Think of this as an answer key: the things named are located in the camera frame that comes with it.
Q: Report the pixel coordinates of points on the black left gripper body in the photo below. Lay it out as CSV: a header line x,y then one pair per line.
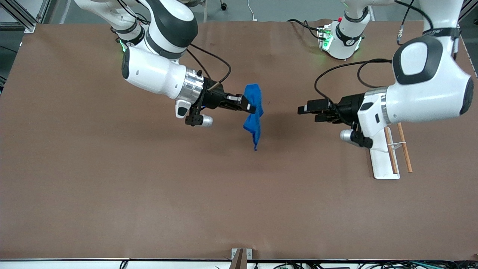
x,y
348,105

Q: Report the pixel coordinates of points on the beige chair leg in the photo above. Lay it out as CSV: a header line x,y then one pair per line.
x,y
205,11

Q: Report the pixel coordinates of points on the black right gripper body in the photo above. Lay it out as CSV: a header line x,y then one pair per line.
x,y
215,99

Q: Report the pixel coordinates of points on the aluminium frame profile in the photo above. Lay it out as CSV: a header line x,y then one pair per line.
x,y
23,19

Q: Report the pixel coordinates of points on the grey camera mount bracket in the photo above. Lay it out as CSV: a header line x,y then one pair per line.
x,y
241,257

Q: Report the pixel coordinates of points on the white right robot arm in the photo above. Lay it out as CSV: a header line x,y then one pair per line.
x,y
153,74

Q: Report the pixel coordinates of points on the blue microfibre towel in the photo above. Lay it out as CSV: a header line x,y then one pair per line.
x,y
254,123

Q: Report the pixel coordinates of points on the white rack with wooden rods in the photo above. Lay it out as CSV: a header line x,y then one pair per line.
x,y
382,164

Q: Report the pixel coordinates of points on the brown table cover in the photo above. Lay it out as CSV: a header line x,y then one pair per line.
x,y
239,194

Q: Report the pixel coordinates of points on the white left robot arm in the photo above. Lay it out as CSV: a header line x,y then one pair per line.
x,y
425,97

